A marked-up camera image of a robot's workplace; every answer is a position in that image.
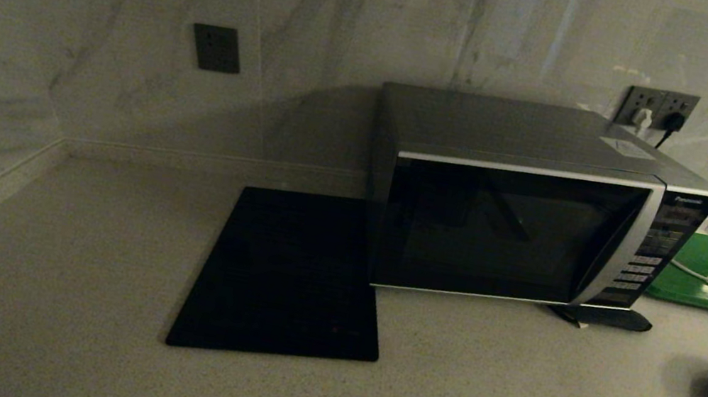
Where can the black glass microwave door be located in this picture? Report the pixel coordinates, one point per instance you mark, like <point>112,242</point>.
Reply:
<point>499,233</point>

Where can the silver microwave oven body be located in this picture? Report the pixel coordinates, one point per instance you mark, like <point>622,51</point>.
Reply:
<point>516,131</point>

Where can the black glass induction cooktop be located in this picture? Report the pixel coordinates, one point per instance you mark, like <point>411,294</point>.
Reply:
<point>284,273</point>

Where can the dark blue cloth pad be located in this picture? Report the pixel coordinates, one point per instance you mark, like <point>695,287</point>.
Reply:
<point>611,318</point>

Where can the white power plug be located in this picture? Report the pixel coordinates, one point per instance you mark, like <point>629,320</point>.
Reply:
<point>641,120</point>

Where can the grey socket with white plug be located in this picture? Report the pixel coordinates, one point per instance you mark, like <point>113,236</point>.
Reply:
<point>641,97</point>

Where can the black power plug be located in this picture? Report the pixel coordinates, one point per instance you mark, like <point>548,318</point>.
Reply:
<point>671,124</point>

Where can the grey socket with black plug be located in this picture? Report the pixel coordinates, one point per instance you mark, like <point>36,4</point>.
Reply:
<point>684,104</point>

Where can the single dark grey wall socket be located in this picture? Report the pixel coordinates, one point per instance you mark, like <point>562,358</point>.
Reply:
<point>216,48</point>

